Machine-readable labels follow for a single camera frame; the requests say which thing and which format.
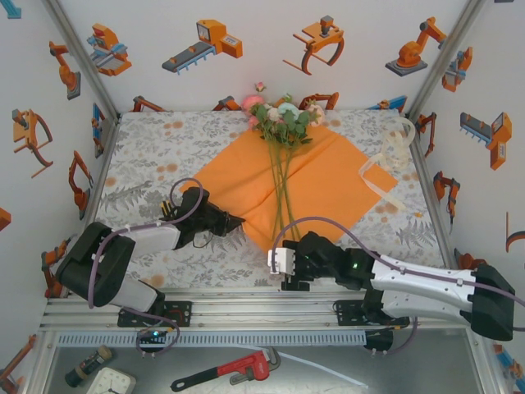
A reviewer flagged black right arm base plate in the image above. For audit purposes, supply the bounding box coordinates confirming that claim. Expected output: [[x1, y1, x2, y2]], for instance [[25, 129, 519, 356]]
[[334, 299, 411, 328]]

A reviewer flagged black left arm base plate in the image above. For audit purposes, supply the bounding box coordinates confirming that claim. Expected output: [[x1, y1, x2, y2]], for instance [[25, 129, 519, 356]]
[[117, 301, 194, 328]]

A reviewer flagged white plastic strip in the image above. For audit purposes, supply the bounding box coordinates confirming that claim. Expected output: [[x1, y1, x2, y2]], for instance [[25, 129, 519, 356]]
[[282, 355, 369, 389]]

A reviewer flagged grey slotted cable duct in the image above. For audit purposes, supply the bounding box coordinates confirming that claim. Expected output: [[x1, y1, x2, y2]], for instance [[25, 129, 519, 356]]
[[55, 331, 368, 348]]

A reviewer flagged artificial flower bouquet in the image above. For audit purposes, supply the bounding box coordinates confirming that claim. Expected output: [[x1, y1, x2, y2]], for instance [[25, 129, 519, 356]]
[[241, 81, 326, 241]]

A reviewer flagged cream printed ribbon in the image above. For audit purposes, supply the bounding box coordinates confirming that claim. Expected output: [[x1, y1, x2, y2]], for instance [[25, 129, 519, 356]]
[[358, 117, 416, 213]]

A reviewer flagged orange wrapping paper sheet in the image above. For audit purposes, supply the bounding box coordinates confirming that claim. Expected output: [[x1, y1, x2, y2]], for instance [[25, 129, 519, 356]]
[[190, 125, 399, 254]]

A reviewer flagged floral patterned tablecloth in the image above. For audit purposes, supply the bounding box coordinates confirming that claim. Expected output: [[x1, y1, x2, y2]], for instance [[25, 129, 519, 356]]
[[77, 109, 452, 291]]

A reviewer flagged dark bottle with cork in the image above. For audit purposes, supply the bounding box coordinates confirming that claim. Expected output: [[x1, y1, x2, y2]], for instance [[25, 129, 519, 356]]
[[64, 344, 112, 388]]

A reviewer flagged small black electronics box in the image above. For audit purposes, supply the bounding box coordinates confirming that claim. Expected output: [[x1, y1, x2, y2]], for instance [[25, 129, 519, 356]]
[[137, 328, 170, 346], [363, 330, 395, 356]]

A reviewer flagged aluminium frame cross rail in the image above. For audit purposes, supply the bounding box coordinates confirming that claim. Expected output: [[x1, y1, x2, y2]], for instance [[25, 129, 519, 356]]
[[39, 286, 489, 332]]

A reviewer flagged red pipe wrench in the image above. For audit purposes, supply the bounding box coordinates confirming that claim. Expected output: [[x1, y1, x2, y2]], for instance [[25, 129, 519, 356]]
[[170, 346, 282, 392]]

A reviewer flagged white alarm clock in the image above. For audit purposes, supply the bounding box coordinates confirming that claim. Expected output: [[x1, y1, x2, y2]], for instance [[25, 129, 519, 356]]
[[85, 366, 137, 394]]

